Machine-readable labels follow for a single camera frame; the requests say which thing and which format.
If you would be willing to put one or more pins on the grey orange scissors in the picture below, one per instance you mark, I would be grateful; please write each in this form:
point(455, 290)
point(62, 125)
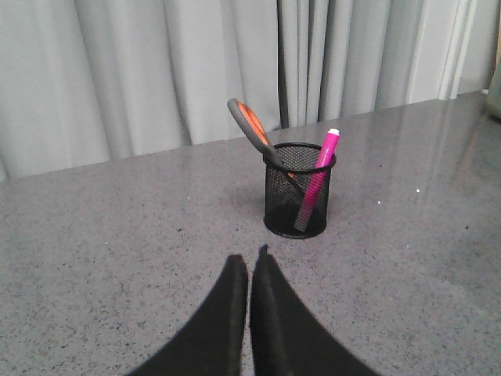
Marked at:
point(256, 134)

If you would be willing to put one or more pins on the grey curtain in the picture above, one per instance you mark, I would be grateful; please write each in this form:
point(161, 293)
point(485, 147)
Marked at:
point(84, 82)

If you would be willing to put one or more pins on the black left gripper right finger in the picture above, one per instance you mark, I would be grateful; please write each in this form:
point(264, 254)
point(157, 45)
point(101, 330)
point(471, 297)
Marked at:
point(286, 338)

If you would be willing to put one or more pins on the pink highlighter pen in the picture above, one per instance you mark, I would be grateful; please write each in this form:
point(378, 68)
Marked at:
point(325, 157)

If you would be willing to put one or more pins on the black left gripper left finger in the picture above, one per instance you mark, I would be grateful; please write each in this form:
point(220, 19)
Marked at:
point(210, 343)

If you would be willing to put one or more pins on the black mesh pen bin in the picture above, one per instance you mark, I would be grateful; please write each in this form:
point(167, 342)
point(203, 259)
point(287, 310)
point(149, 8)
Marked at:
point(286, 186)

